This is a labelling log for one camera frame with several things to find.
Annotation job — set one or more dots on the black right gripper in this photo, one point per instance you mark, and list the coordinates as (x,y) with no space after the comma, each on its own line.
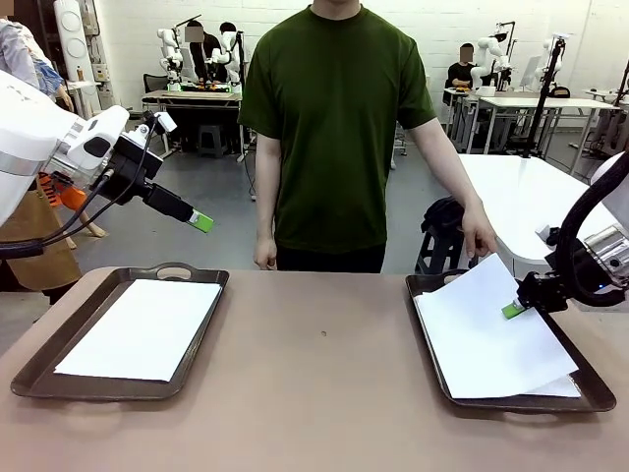
(543,292)

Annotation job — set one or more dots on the person in striped shirt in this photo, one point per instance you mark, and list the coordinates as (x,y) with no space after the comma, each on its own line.
(15,54)

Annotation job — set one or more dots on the long white background table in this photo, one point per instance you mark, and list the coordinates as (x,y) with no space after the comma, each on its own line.
(580,103)

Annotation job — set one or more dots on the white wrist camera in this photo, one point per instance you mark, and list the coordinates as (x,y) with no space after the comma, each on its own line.
(167,122)
(543,232)

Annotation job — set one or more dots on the person's left hand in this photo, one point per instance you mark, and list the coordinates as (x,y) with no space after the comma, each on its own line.
(479,231)

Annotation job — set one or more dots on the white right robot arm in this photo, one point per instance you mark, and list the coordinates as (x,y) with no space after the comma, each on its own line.
(609,246)

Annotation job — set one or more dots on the white standing air conditioner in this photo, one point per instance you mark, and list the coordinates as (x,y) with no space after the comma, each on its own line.
(74,49)

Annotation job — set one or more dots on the person's left forearm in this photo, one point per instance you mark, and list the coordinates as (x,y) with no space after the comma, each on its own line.
(442,162)

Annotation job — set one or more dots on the black trousers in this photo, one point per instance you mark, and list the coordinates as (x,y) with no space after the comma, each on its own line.
(329,260)

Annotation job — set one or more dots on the wooden background table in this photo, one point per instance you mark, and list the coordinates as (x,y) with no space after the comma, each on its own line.
(196,96)

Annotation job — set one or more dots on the brown apron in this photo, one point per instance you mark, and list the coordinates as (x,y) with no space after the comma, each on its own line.
(44,265)

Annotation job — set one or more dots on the person's right forearm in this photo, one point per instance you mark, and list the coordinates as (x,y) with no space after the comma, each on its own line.
(268,187)

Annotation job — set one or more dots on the wall electrical box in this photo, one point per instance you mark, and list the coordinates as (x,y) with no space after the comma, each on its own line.
(100,73)

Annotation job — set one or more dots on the white monitor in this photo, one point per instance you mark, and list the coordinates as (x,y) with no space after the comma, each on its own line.
(531,69)

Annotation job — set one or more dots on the person's right hand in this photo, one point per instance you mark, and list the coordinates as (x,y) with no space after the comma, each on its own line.
(265,253)

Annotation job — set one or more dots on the grey plastic stool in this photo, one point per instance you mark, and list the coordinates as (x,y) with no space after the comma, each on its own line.
(211,140)

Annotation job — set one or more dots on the black office chair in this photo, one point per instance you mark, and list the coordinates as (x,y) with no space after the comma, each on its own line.
(156,83)

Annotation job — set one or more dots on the black yellow bag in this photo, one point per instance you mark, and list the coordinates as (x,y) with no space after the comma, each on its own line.
(560,92)

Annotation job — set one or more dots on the person in green shirt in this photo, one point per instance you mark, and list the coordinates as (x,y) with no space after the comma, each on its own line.
(334,137)

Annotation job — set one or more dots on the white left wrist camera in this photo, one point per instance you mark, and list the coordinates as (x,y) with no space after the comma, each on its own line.
(167,122)

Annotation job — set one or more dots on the black step stool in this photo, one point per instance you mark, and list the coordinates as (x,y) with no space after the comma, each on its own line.
(437,251)

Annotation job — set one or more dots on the small bottle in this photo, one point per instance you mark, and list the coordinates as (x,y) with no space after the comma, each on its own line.
(79,74)

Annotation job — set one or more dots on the brown plastic serving tray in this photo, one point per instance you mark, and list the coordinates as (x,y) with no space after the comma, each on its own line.
(425,284)
(44,386)

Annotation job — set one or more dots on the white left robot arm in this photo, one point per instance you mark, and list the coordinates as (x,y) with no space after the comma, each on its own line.
(24,137)

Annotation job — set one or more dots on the black tripod pole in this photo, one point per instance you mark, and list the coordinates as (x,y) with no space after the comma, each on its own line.
(544,98)

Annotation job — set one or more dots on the person's neck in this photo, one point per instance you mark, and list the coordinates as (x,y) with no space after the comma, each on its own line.
(334,7)

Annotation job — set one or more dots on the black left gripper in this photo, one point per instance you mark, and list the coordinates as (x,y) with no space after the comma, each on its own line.
(130,169)

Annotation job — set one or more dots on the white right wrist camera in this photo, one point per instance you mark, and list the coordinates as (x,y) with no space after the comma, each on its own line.
(543,232)

